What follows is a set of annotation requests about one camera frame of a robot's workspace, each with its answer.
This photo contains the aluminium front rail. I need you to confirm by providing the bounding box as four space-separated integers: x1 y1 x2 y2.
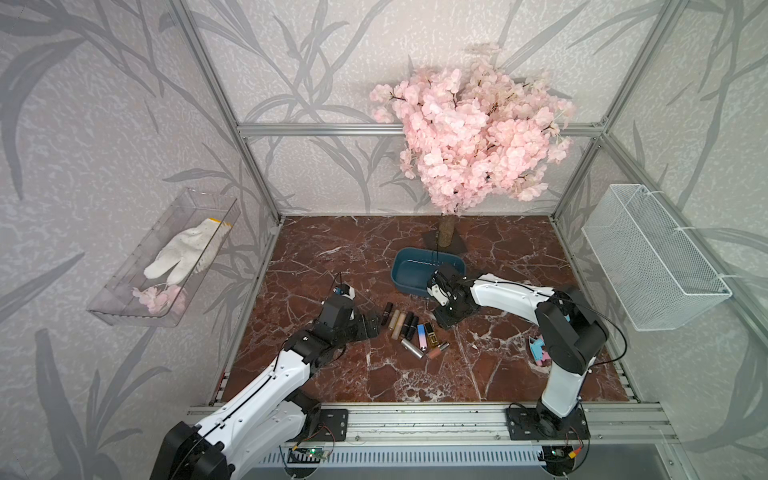
324 402 680 448

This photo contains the silver lipstick tube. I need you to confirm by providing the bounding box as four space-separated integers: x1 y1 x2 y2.
400 338 425 359

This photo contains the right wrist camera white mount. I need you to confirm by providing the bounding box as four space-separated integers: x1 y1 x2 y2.
427 284 450 306

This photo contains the pink flower sprig on shelf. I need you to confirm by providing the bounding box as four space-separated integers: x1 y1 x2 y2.
132 283 187 316

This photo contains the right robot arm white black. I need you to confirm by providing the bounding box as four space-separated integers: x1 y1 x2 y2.
426 264 608 420

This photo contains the pink cherry blossom tree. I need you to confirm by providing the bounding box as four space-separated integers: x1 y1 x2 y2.
369 44 575 249

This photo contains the gold black square lipstick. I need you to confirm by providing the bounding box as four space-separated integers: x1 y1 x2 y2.
424 323 438 348

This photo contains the beige gold lipstick tube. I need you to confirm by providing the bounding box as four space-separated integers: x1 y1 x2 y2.
388 309 400 331

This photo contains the white work glove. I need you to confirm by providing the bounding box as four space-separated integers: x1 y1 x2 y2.
143 218 232 285

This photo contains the right circuit board with wires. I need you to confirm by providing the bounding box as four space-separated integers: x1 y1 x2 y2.
538 445 585 478

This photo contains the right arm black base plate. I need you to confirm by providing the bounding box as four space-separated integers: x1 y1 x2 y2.
505 402 591 442

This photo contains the tan matte lipstick tube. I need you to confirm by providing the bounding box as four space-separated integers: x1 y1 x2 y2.
391 312 407 340

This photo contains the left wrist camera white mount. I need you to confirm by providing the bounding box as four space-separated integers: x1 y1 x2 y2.
334 283 355 300

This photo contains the teal plastic storage box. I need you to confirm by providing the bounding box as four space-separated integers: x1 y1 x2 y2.
391 247 466 297

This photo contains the white wire mesh basket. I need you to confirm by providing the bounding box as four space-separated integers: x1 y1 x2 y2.
582 184 732 332

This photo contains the pink blue gradient lipstick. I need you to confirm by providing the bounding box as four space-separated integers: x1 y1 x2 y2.
417 324 429 352

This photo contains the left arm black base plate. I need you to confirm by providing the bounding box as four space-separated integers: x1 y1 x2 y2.
292 408 349 443

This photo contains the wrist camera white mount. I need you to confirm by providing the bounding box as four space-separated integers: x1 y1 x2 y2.
427 284 450 306
334 283 355 300

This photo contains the clear acrylic wall shelf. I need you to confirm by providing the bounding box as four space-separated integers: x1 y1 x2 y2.
86 188 241 328

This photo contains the left green circuit board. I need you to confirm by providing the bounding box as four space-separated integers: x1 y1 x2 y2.
287 446 335 464

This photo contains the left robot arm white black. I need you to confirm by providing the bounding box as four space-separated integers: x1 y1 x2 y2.
150 293 380 479

